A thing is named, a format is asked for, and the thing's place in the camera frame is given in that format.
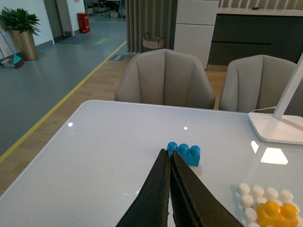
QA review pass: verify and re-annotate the beige chair left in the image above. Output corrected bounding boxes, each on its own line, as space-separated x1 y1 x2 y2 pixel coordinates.
115 49 215 109

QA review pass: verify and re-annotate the beige chair right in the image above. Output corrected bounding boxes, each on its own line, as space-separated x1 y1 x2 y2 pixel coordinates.
219 55 296 114

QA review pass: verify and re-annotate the beige curtain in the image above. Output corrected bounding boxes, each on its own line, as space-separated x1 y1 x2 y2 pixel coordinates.
125 0 178 53

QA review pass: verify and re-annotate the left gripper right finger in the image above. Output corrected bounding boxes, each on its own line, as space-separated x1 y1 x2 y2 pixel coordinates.
170 151 243 227

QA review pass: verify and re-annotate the white desk lamp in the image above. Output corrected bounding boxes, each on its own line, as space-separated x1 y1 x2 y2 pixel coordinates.
249 57 303 145

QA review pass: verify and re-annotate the woven basket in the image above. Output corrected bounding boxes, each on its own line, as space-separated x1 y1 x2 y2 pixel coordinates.
143 32 165 50

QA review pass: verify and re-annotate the dark kitchen counter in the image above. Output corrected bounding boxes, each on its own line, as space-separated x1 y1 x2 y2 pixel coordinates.
208 13 303 65

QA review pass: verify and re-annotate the beige chair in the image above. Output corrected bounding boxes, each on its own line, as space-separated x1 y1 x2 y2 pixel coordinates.
219 55 296 114
115 49 215 109

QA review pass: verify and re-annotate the potted green plant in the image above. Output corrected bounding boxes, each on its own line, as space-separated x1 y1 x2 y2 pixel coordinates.
0 7 40 61

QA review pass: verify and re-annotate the blue toy block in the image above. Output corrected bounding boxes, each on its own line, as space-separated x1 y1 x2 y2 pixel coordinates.
167 141 201 167

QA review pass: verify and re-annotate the broom and dustpan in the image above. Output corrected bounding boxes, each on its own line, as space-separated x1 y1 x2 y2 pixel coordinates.
0 30 25 69

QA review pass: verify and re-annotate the white studded base plate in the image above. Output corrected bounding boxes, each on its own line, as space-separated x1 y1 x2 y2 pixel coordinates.
235 183 303 227

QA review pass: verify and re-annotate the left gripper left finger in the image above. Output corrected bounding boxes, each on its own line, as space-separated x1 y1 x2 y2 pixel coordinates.
117 149 170 227

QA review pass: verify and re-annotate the yellow toy block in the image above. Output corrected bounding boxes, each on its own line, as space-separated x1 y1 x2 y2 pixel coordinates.
256 201 299 227

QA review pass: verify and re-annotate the lamp power cable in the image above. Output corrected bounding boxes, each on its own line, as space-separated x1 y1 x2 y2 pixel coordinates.
250 106 277 113

